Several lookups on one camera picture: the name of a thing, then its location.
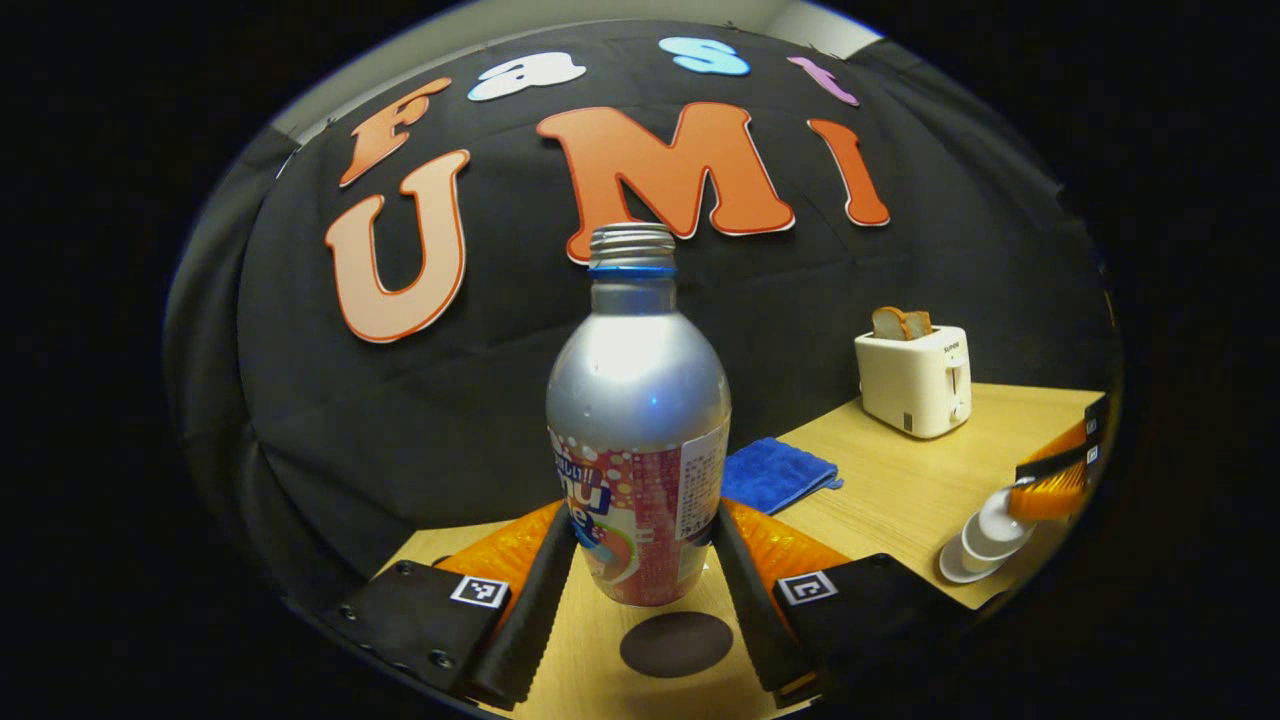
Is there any blue towel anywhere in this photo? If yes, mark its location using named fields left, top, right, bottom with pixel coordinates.
left=722, top=437, right=844, bottom=516

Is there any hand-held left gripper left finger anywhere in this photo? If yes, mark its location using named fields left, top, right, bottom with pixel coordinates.
left=322, top=500, right=579, bottom=713

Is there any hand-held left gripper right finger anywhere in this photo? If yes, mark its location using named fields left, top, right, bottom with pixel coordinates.
left=712, top=497, right=976, bottom=706

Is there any white teacup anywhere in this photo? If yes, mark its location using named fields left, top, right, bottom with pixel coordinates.
left=960, top=510, right=1033, bottom=574

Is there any dark brown round coaster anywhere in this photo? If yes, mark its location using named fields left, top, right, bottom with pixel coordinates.
left=619, top=611, right=735, bottom=679

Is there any black backdrop cloth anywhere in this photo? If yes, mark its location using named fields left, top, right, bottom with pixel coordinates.
left=165, top=20, right=1121, bottom=611

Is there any silver water bottle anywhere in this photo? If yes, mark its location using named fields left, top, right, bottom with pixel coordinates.
left=546, top=223, right=733, bottom=608

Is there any white saucer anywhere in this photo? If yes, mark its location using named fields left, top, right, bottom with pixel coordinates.
left=938, top=536, right=1004, bottom=585

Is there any white toaster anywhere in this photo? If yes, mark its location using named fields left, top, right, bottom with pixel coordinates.
left=854, top=325, right=973, bottom=440

